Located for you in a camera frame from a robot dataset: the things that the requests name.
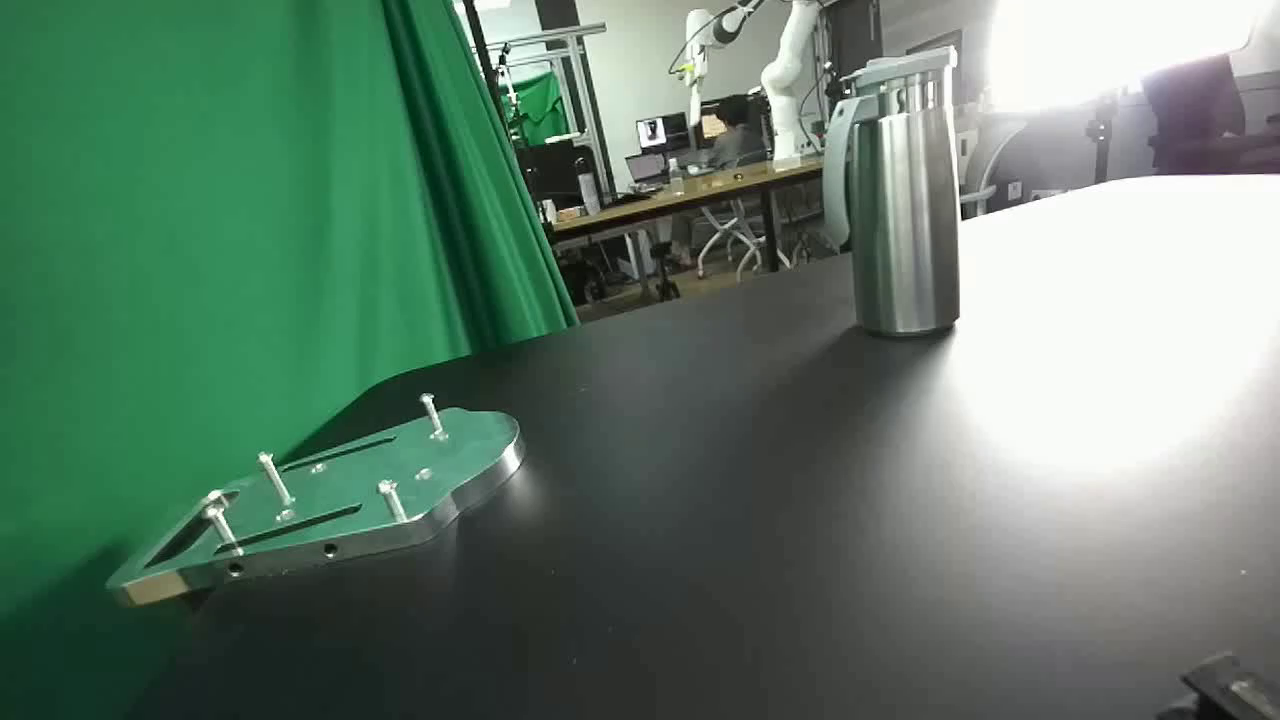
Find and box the silver metal bottle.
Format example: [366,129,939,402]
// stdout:
[822,46,960,336]

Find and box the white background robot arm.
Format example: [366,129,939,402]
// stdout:
[669,0,818,166]

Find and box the wooden background desk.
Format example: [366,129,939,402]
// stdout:
[546,155,818,300]

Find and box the rear screw on plate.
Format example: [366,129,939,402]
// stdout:
[421,393,446,438]

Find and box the screw on plate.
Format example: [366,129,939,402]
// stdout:
[256,450,296,522]
[421,393,446,438]
[204,488,244,555]
[375,480,406,522]

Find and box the background computer monitor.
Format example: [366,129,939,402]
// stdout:
[636,113,686,150]

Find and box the metal mounting plate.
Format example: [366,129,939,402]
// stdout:
[109,406,523,607]

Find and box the front right screw on plate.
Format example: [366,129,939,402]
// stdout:
[375,480,406,522]

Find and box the left middle screw on plate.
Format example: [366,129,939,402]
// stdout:
[256,450,296,522]

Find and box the green backdrop curtain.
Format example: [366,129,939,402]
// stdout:
[0,0,575,720]

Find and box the front left screw on plate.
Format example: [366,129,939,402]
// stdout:
[204,488,244,555]

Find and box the dark office chair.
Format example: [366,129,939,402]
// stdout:
[1145,55,1245,171]

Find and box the black object at corner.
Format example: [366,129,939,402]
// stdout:
[1157,653,1280,720]

